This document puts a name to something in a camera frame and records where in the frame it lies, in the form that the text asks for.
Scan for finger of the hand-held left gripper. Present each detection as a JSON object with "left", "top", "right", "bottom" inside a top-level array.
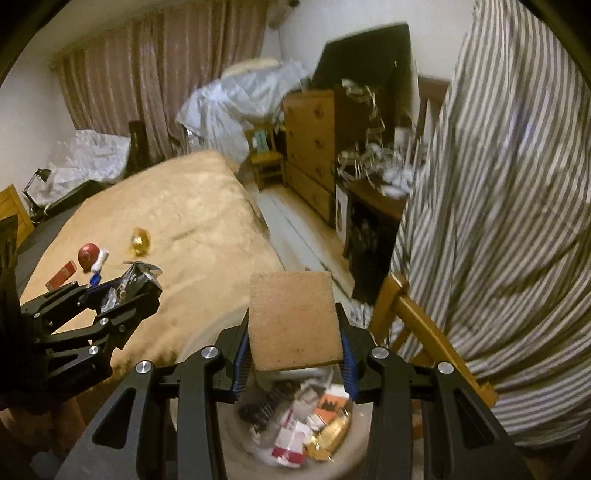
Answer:
[
  {"left": 46, "top": 284, "right": 163, "bottom": 365},
  {"left": 21, "top": 277, "right": 132, "bottom": 335}
]

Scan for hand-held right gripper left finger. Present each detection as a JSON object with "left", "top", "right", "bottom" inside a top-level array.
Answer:
[{"left": 55, "top": 314, "right": 256, "bottom": 480}]

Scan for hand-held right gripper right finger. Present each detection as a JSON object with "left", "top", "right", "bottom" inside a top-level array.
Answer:
[{"left": 333, "top": 302, "right": 532, "bottom": 480}]

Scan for silver foil wrapper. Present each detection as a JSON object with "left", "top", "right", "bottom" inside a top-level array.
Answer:
[{"left": 99, "top": 261, "right": 163, "bottom": 310}]

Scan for brown sponge block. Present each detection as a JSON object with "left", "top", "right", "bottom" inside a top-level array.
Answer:
[{"left": 249, "top": 271, "right": 345, "bottom": 372}]

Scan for bowl of assorted snacks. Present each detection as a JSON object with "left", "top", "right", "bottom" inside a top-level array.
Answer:
[{"left": 178, "top": 314, "right": 375, "bottom": 480}]

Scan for small red box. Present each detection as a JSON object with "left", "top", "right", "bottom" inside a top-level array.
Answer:
[{"left": 48, "top": 260, "right": 77, "bottom": 289}]

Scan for orange and white packet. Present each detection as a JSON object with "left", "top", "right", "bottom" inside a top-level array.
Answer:
[{"left": 316, "top": 385, "right": 352, "bottom": 425}]

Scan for white and blue tube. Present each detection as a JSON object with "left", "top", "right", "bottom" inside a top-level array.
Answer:
[{"left": 89, "top": 249, "right": 110, "bottom": 287}]

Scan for red round ornament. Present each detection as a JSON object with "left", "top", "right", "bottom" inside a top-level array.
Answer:
[{"left": 78, "top": 242, "right": 103, "bottom": 273}]

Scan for black plastic bag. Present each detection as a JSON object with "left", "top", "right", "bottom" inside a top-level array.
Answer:
[{"left": 0, "top": 217, "right": 21, "bottom": 301}]

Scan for dark grey bed sheet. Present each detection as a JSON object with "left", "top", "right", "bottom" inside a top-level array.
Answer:
[{"left": 16, "top": 203, "right": 88, "bottom": 278}]

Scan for yellow crumpled wrapper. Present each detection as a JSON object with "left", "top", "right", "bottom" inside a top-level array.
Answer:
[{"left": 128, "top": 226, "right": 152, "bottom": 256}]

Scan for red and white packet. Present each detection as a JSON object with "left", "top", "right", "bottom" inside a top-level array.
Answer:
[{"left": 272, "top": 411, "right": 312, "bottom": 464}]

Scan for dark low table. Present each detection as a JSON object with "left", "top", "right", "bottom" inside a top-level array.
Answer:
[{"left": 46, "top": 180, "right": 112, "bottom": 217}]

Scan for wooden headboard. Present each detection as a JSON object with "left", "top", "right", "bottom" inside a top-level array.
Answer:
[{"left": 0, "top": 184, "right": 34, "bottom": 245}]

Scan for black desk lamp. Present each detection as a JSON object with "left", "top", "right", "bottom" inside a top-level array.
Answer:
[{"left": 22, "top": 168, "right": 52, "bottom": 217}]

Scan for orange plush blanket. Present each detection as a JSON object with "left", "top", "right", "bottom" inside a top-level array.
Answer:
[{"left": 18, "top": 150, "right": 284, "bottom": 370}]

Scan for dark wooden desk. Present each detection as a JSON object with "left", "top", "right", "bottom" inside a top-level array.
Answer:
[{"left": 335, "top": 178, "right": 409, "bottom": 305}]

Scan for white dust cover sheet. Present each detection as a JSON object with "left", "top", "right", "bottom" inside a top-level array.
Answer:
[
  {"left": 178, "top": 60, "right": 310, "bottom": 162},
  {"left": 34, "top": 129, "right": 132, "bottom": 208}
]

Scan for dark chair back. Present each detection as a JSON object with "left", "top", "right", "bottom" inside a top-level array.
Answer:
[{"left": 127, "top": 120, "right": 149, "bottom": 174}]

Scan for small wooden chair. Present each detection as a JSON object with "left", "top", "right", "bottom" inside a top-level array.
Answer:
[{"left": 245, "top": 122, "right": 286, "bottom": 190}]

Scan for wooden dresser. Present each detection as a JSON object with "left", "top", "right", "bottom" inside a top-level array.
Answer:
[{"left": 281, "top": 89, "right": 340, "bottom": 224}]

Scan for striped grey white cloth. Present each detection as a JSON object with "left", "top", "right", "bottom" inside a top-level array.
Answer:
[{"left": 390, "top": 0, "right": 591, "bottom": 448}]

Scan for pink curtain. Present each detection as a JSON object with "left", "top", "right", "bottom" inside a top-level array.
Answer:
[{"left": 53, "top": 0, "right": 269, "bottom": 167}]

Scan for cream pillow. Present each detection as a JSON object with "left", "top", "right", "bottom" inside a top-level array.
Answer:
[{"left": 224, "top": 56, "right": 280, "bottom": 77}]

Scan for black television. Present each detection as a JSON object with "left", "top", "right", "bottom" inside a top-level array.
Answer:
[{"left": 311, "top": 23, "right": 411, "bottom": 93}]

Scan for tangle of white cables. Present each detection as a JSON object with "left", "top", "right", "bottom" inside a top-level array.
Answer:
[{"left": 337, "top": 78, "right": 416, "bottom": 195}]

